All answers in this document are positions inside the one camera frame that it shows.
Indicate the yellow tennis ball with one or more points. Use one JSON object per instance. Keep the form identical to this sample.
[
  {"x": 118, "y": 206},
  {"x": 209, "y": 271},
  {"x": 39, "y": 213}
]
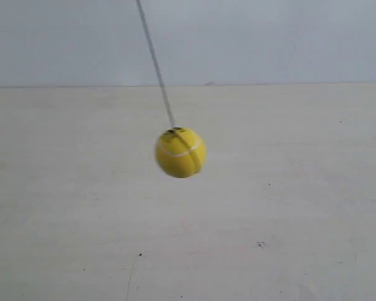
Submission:
[{"x": 180, "y": 152}]

